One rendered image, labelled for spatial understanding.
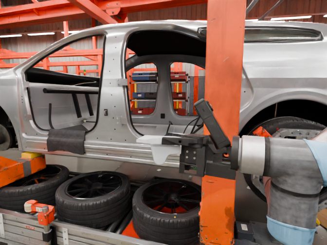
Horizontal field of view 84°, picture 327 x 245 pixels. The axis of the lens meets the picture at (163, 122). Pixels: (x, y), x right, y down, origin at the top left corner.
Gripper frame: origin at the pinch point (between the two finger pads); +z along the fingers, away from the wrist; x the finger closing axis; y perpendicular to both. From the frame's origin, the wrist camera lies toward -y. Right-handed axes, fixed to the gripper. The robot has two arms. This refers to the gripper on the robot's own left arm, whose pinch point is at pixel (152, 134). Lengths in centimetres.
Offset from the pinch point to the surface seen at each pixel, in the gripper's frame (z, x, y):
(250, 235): -29, 95, 70
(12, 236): 146, 48, 97
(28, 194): 154, 63, 70
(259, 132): -30, 95, 1
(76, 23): 908, 732, -543
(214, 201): -9, 55, 36
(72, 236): 88, 55, 83
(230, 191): -17, 55, 30
